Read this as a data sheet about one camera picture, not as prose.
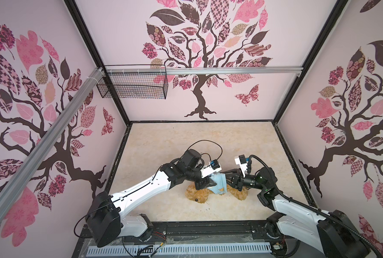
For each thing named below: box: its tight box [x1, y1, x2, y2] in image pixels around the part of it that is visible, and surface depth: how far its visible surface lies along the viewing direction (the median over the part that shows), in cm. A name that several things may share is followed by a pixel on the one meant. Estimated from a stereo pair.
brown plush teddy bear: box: [185, 183, 249, 204], surface depth 73 cm
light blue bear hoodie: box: [207, 172, 228, 195], surface depth 71 cm
